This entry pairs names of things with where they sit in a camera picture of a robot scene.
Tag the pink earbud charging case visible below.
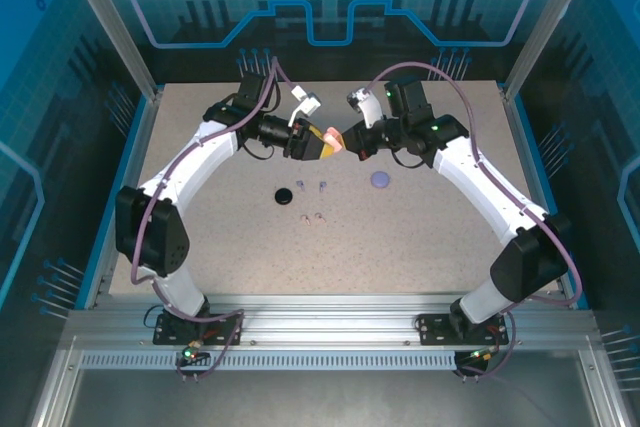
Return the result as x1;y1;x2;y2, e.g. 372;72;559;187
322;126;347;153

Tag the blue table side strip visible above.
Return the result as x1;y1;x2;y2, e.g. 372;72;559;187
84;94;151;311
517;96;589;311

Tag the grey metal lower shelf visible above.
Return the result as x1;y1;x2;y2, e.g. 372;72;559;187
64;369;591;427

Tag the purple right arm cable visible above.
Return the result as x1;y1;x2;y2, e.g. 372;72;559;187
367;61;584;384

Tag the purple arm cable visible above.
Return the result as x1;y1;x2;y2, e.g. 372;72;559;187
129;55;301;384
367;61;584;384

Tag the aluminium mounting rail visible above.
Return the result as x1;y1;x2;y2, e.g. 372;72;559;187
63;293;599;348

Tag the aluminium corner post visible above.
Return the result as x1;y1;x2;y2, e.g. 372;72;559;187
55;0;164;103
502;0;604;104

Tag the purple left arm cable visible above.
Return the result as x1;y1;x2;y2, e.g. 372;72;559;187
129;55;301;384

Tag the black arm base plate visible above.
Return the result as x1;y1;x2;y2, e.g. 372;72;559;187
417;312;516;347
152;313;245;347

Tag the slotted grey cable duct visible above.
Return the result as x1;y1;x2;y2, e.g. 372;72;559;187
78;351;464;372

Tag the green-lit cable connector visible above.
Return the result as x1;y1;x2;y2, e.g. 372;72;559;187
180;341;211;368
457;344;501;366

